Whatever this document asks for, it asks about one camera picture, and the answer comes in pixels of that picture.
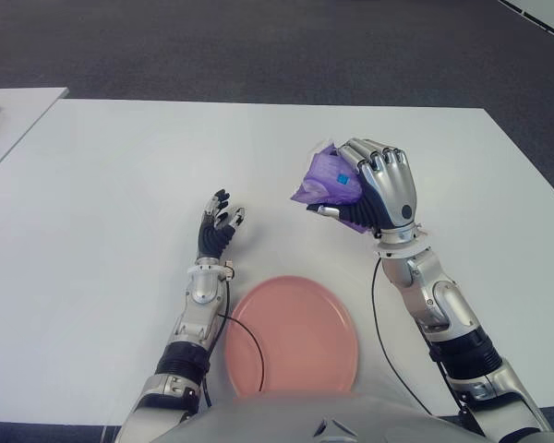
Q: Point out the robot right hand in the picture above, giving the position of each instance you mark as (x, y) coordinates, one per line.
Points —
(392, 189)

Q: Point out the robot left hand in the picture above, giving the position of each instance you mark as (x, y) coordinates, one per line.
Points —
(211, 237)

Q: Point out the purple tissue paper pack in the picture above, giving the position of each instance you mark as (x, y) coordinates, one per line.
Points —
(323, 180)

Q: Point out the robot right arm silver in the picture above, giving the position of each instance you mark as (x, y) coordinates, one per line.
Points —
(438, 304)

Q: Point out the robot left arm silver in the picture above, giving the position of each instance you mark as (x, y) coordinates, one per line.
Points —
(203, 288)

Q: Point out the pink round plate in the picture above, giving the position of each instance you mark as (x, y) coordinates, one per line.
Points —
(300, 332)

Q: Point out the grey robot torso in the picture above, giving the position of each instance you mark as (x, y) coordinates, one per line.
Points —
(304, 420)

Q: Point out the white side table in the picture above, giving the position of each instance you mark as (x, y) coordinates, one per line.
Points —
(23, 111)

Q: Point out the white distant table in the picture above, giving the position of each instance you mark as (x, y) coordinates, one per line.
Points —
(549, 14)

